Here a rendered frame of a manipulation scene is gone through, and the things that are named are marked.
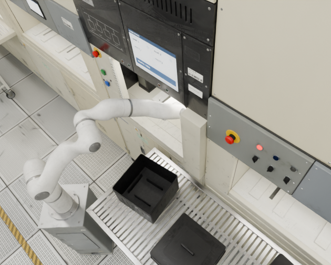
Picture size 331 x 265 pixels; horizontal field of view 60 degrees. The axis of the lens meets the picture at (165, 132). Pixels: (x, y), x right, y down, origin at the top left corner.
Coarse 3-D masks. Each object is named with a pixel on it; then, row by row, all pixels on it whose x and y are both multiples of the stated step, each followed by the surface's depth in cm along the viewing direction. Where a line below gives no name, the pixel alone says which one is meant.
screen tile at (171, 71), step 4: (152, 48) 121; (156, 52) 121; (160, 52) 119; (156, 56) 123; (160, 56) 121; (164, 56) 118; (164, 60) 120; (168, 60) 118; (172, 60) 116; (156, 64) 127; (160, 64) 125; (168, 64) 120; (172, 64) 118; (160, 68) 127; (164, 68) 125; (168, 68) 122; (172, 68) 120; (164, 72) 127; (168, 72) 124; (172, 72) 122; (172, 76) 124
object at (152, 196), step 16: (144, 160) 181; (128, 176) 175; (144, 176) 185; (160, 176) 184; (176, 176) 167; (128, 192) 179; (144, 192) 179; (160, 192) 178; (144, 208) 173; (160, 208) 165
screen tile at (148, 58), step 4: (132, 36) 126; (132, 40) 129; (136, 40) 126; (140, 40) 124; (136, 44) 129; (140, 44) 126; (144, 44) 123; (144, 48) 126; (136, 52) 133; (140, 52) 130; (148, 52) 126; (140, 56) 133; (144, 56) 130; (148, 56) 128; (148, 60) 130; (152, 60) 128; (152, 64) 130
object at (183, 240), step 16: (176, 224) 157; (192, 224) 156; (160, 240) 153; (176, 240) 152; (192, 240) 151; (208, 240) 151; (160, 256) 148; (176, 256) 148; (192, 256) 147; (208, 256) 146
